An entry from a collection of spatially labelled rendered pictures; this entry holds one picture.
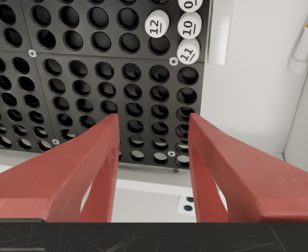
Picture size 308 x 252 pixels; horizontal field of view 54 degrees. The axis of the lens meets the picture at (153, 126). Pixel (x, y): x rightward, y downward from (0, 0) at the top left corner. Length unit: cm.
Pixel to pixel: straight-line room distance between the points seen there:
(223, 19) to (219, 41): 2
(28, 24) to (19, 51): 2
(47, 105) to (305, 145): 19
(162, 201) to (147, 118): 29
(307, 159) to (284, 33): 9
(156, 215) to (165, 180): 25
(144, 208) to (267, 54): 33
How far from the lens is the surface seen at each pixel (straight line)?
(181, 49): 17
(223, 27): 23
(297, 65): 25
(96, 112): 22
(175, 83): 19
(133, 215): 53
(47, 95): 23
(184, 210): 43
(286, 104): 28
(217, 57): 24
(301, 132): 27
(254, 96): 27
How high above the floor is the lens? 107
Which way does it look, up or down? 53 degrees down
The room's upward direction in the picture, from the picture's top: 163 degrees counter-clockwise
